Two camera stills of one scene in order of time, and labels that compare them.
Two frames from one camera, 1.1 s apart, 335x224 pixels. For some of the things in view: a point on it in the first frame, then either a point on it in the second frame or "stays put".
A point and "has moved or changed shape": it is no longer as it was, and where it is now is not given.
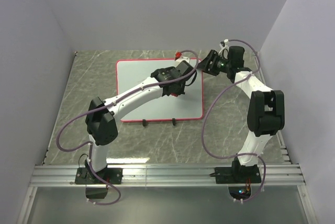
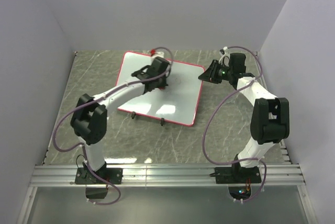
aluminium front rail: (165, 176) stays put
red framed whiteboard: (130, 73) has moved or changed shape
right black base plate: (237, 175) stays put
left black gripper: (182, 90) → (164, 84)
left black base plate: (86, 176) stays put
